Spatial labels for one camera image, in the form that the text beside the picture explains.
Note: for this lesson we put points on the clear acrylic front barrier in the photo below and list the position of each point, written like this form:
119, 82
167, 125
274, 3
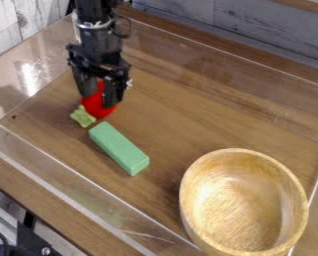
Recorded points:
99, 222

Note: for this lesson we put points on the black clamp with screw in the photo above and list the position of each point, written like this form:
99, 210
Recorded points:
30, 244

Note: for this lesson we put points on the red plush strawberry toy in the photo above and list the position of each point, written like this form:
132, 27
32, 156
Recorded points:
90, 110

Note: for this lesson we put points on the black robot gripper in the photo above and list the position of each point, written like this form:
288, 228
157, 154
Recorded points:
95, 58

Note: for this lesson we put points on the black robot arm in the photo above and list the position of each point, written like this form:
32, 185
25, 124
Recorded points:
97, 10

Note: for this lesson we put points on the wooden bowl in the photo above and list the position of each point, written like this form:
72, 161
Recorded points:
243, 204

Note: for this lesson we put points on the green rectangular block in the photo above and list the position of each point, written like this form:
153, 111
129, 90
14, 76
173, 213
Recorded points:
120, 149

